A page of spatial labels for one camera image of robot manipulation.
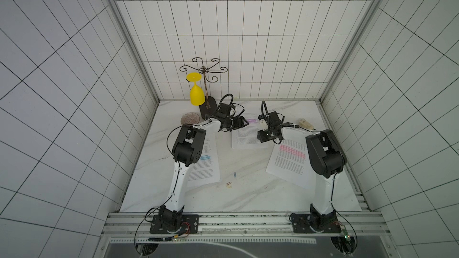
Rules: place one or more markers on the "purple highlighted paper document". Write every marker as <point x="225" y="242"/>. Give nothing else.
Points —
<point x="246" y="137"/>

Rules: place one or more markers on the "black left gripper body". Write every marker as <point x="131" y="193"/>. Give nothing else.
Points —
<point x="233" y="123"/>

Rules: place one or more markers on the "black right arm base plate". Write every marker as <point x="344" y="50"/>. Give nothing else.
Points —
<point x="306" y="224"/>

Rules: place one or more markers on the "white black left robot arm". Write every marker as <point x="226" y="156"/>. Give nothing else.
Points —
<point x="188" y="149"/>

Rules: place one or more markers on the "pink highlighted paper document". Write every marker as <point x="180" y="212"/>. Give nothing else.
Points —
<point x="289" y="160"/>

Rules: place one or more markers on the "blue highlighted paper document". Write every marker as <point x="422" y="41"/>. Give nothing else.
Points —
<point x="207" y="170"/>

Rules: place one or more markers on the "yellow plastic wine glass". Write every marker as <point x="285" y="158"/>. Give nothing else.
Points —
<point x="197" y="97"/>

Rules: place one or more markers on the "dark metal glass rack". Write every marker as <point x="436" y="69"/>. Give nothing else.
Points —
<point x="209" y="76"/>

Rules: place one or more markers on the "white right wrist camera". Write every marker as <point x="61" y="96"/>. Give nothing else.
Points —
<point x="263" y="122"/>

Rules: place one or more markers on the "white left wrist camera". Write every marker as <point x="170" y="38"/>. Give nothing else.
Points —
<point x="224" y="110"/>

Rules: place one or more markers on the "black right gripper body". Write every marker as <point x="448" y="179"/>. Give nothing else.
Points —
<point x="264" y="135"/>

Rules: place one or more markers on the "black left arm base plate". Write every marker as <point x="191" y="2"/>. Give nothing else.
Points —
<point x="174" y="224"/>

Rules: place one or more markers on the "small pink glass bowl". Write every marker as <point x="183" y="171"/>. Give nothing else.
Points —
<point x="190" y="118"/>

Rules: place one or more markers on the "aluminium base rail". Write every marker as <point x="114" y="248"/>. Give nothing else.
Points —
<point x="240" y="226"/>

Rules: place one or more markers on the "small beige spice jar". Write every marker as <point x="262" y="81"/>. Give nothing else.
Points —
<point x="303" y="123"/>

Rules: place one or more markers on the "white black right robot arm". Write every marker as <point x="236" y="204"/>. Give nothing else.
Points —
<point x="327" y="160"/>

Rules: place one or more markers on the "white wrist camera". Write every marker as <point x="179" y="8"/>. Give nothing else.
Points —
<point x="263" y="122"/>
<point x="224" y="110"/>

